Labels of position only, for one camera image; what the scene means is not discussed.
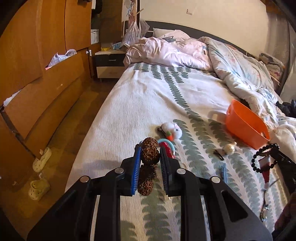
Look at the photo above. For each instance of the orange plastic basket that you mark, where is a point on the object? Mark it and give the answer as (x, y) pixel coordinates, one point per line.
(246, 125)

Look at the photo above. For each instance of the floral duvet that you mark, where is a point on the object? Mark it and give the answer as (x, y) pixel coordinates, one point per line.
(250, 80)

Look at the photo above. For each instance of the wooden wardrobe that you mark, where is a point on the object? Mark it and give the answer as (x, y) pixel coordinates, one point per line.
(34, 100)

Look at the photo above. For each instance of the nightstand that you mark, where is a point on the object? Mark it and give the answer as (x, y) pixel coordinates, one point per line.
(109, 64)

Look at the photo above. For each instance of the santa hat hair clip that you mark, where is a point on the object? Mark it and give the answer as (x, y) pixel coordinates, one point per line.
(264, 165)

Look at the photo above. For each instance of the white croc shoe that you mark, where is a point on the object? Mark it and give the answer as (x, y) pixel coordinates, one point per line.
(39, 164)
(38, 188)

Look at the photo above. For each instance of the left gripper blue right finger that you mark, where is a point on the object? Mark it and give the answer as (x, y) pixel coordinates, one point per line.
(166, 170)

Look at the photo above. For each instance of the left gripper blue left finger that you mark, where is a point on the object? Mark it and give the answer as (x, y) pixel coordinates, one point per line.
(135, 169)

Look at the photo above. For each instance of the red berry hair clip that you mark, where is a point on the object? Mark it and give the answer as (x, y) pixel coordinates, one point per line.
(169, 148)

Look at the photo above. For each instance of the hanging plastic bag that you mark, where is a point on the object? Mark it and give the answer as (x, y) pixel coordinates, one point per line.
(134, 33)

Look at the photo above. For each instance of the white croc shoe near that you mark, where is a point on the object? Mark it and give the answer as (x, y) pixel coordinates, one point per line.
(38, 188)

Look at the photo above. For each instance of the white bunny carrot hair clip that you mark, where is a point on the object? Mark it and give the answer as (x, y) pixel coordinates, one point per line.
(171, 131)

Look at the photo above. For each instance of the pearl hair clip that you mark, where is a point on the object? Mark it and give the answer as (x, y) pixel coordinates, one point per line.
(227, 150)

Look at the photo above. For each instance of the blue metal hair clip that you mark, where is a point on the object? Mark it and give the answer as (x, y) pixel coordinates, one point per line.
(224, 173)

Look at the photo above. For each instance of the plastic bag in drawer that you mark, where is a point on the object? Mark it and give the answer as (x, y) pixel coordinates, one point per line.
(57, 58)

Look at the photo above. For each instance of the white croc shoe far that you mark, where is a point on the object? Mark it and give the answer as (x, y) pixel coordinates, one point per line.
(39, 164)

